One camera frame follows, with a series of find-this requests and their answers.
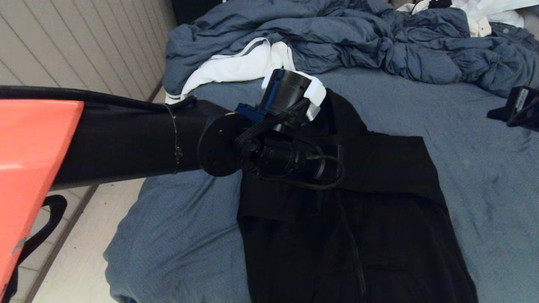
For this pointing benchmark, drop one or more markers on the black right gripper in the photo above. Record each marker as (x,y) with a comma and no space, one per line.
(516,113)

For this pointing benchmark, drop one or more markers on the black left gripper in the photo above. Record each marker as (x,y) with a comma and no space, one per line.
(290,162)

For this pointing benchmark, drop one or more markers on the black zip hoodie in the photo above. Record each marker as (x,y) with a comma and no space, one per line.
(379,235)

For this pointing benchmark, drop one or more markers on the white crumpled clothes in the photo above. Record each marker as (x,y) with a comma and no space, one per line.
(484,11)

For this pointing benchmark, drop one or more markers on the blue denim shirt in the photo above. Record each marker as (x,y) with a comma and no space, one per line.
(511,35)

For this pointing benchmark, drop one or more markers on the small black garment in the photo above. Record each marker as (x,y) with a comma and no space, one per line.
(440,3)

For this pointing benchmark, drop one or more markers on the crumpled blue duvet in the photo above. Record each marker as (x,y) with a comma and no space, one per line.
(337,33)

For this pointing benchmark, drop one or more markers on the white blanket with grey stripe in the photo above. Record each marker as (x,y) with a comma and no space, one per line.
(227,69)

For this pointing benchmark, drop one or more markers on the blue bed sheet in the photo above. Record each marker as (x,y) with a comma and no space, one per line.
(189,219)

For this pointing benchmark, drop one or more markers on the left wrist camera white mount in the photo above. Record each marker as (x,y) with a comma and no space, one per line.
(316,90)

